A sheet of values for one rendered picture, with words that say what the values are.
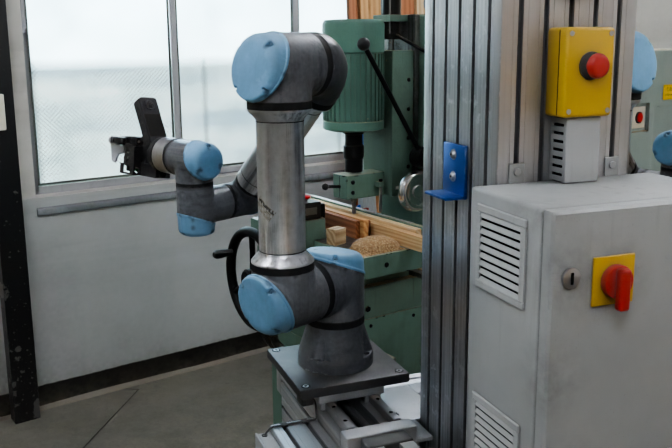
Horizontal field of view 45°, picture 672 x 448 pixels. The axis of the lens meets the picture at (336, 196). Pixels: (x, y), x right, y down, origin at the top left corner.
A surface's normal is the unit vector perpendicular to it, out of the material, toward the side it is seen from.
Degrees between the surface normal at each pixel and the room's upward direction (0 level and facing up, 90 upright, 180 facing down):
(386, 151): 90
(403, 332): 90
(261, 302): 98
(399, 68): 90
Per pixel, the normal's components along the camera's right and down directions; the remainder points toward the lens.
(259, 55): -0.68, 0.01
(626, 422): 0.33, 0.20
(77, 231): 0.58, 0.15
